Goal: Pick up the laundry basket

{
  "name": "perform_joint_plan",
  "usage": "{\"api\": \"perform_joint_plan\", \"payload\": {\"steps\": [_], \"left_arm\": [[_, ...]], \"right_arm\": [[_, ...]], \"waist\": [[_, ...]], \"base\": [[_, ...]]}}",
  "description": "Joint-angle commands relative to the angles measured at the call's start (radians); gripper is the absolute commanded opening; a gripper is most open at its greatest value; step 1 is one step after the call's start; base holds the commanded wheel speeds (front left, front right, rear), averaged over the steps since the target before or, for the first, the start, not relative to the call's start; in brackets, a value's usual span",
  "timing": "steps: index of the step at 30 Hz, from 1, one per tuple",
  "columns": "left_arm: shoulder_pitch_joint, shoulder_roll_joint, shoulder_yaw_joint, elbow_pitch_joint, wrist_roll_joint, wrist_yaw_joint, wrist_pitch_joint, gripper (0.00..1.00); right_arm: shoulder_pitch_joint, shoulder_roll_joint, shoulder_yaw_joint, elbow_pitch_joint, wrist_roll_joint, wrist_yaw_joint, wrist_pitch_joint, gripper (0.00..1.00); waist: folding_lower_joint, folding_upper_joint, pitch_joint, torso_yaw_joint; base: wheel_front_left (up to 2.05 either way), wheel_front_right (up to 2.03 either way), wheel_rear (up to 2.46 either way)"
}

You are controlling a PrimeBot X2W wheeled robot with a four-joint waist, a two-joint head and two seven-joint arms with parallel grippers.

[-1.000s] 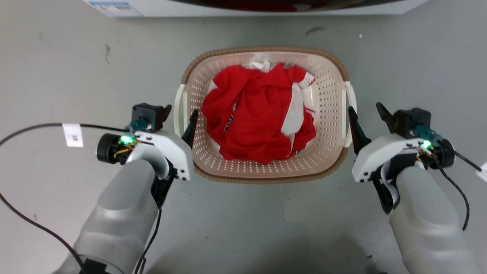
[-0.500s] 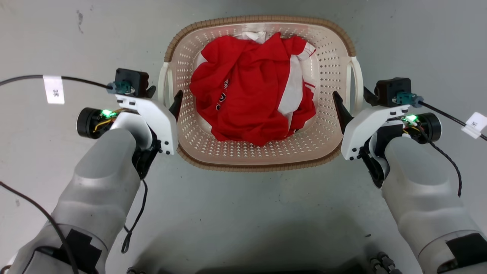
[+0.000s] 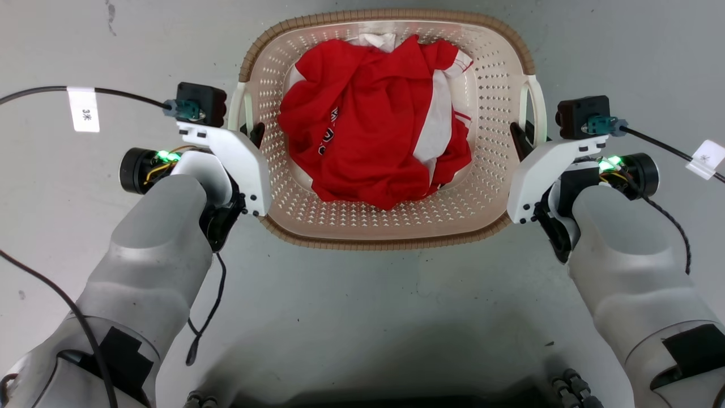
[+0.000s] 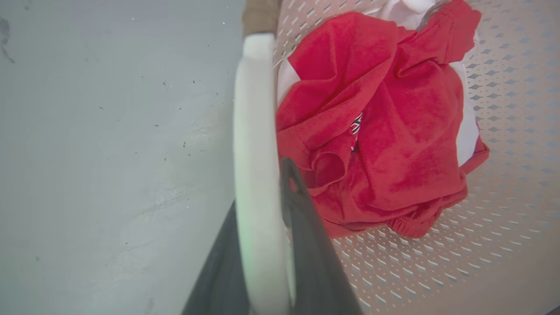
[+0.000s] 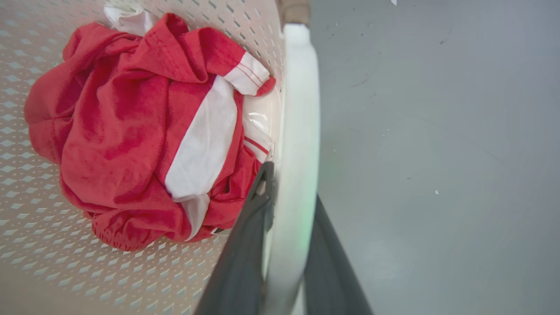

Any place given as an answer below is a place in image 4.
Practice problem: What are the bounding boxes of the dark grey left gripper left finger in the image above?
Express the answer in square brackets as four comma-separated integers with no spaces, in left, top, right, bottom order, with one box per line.
[182,200,251,315]

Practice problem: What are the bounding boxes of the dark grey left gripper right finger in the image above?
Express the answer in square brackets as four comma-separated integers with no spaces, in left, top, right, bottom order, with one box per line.
[280,157,364,315]

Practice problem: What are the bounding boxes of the white perforated laundry basket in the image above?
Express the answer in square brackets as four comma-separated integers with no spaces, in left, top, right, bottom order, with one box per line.
[233,0,560,315]

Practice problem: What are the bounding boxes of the red garment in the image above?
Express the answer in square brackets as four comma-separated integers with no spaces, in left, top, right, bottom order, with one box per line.
[276,0,490,239]

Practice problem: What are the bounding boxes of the white garment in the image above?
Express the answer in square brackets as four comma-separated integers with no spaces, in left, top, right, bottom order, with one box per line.
[277,0,480,168]

